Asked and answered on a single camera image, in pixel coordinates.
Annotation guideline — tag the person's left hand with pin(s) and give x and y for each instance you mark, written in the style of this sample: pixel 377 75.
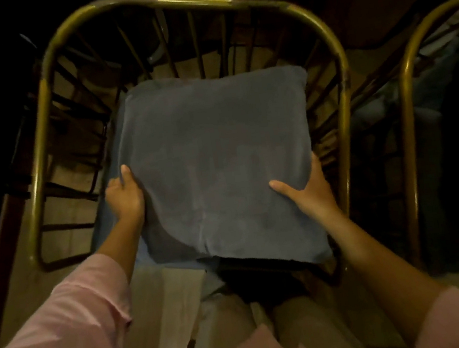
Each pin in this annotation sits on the person's left hand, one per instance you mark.
pixel 124 202

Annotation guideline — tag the person's right hand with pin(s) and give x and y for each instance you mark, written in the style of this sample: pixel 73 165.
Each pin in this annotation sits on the person's right hand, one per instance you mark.
pixel 310 196

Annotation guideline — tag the person's left thumb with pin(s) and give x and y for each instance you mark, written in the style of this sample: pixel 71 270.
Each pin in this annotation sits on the person's left thumb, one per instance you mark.
pixel 127 175

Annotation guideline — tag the person's right thumb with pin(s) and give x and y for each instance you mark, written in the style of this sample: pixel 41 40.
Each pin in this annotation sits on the person's right thumb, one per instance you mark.
pixel 285 188

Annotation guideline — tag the blue-grey square cushion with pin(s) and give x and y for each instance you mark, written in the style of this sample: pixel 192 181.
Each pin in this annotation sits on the blue-grey square cushion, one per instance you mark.
pixel 220 168

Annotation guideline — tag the person's left forearm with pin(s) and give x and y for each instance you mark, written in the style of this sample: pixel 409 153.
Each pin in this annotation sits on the person's left forearm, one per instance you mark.
pixel 59 330

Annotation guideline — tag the person's right forearm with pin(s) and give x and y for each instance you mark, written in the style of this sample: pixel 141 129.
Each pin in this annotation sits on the person's right forearm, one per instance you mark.
pixel 400 279

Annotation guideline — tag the blue seat cushion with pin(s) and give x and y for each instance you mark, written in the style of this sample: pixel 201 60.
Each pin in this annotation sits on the blue seat cushion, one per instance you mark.
pixel 109 215

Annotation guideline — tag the person's beige trousers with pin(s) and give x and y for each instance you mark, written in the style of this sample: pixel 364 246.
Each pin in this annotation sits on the person's beige trousers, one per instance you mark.
pixel 273 324

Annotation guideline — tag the brass metal frame chair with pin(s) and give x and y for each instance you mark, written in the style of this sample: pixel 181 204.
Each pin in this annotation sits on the brass metal frame chair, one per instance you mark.
pixel 431 141
pixel 186 113

